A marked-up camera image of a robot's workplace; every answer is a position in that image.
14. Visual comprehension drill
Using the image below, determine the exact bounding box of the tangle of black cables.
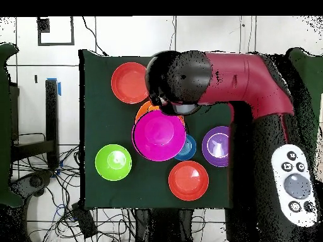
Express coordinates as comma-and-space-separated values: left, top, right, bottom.
11, 132, 136, 242

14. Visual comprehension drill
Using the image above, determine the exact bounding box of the blue cable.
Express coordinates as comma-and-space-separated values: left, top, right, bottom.
54, 202, 68, 219

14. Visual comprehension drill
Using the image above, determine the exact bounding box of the black metal stand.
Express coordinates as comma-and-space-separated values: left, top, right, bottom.
11, 78, 60, 170

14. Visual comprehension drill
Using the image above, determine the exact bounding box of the blue tape strip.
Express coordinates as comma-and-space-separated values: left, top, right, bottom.
46, 77, 62, 96

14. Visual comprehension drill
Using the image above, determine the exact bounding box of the blue plastic bowl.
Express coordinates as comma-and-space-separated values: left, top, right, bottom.
173, 134, 197, 161

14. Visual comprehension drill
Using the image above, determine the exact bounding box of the purple plastic bowl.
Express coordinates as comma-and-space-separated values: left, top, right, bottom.
201, 126, 231, 168

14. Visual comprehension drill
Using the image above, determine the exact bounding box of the green plastic bowl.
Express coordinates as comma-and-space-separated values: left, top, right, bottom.
95, 144, 132, 182

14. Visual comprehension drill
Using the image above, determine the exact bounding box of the orange plastic bowl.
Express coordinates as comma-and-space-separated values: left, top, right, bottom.
134, 100, 185, 127

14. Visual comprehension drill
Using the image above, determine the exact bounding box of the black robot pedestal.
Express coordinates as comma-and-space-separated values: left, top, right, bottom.
133, 208, 195, 242

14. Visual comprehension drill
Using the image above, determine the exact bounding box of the pink plastic bowl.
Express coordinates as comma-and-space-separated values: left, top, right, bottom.
131, 109, 187, 162

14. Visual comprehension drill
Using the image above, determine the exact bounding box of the black floor cable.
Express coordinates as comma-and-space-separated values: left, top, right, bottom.
81, 16, 109, 57

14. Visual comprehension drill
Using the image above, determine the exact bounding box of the red plastic bowl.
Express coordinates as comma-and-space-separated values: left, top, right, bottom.
168, 160, 210, 202
110, 62, 150, 105

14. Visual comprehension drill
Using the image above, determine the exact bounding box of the black power adapter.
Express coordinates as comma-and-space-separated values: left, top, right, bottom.
71, 202, 98, 239

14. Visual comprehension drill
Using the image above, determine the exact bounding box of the dark green table cloth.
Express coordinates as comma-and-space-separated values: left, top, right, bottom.
78, 49, 233, 210

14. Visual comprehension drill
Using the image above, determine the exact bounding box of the black square floor frame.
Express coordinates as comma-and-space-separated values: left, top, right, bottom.
37, 16, 76, 47

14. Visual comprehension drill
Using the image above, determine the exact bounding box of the black rounded floor machine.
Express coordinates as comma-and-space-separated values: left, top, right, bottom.
9, 170, 55, 202

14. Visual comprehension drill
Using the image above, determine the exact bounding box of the neighbouring green cloth table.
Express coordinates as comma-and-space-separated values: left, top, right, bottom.
0, 42, 25, 208
287, 47, 323, 122

